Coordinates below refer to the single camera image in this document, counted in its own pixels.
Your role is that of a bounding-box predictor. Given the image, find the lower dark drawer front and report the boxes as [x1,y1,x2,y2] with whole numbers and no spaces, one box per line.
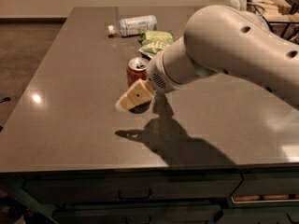
[53,205,221,224]

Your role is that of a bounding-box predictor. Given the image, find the clear plastic water bottle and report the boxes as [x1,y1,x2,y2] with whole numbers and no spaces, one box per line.
[108,15,158,37]

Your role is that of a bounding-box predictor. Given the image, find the black wire snack basket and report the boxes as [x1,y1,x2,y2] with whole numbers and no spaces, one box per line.
[248,0,299,44]

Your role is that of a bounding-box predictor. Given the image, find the green chip bag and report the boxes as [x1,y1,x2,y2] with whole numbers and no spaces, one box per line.
[138,30,174,59]

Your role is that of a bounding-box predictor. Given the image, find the right dark drawer front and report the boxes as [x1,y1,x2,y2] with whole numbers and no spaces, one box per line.
[234,172,299,196]

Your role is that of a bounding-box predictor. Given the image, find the wide dark drawer front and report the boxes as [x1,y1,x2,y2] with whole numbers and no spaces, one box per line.
[24,175,241,203]

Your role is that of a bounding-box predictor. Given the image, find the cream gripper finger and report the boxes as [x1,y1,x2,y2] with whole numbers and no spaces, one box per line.
[115,78,155,111]

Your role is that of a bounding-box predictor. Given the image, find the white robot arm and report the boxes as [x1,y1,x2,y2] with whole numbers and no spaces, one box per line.
[116,6,299,111]

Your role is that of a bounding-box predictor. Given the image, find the red coke can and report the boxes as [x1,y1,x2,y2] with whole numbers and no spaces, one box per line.
[126,57,149,86]

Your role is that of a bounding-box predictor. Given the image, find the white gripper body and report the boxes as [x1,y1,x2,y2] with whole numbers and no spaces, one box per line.
[147,36,216,93]

